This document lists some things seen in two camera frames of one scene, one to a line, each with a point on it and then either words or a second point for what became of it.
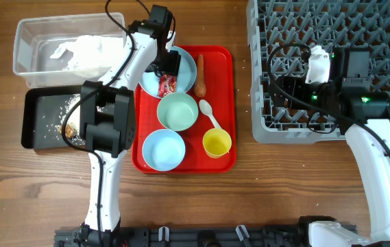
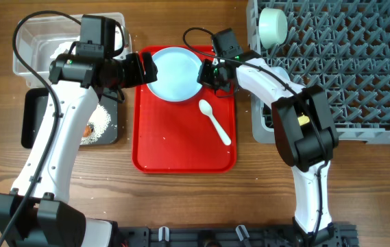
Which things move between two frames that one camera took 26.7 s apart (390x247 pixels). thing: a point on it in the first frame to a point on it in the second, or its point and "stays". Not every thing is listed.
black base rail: x=185 y=236 stays
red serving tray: x=196 y=132 stays
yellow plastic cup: x=216 y=142 to x=303 y=120
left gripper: x=173 y=67 to x=137 y=76
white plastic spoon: x=206 y=109 stays
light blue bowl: x=163 y=149 to x=281 y=73
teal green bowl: x=177 y=112 to x=273 y=27
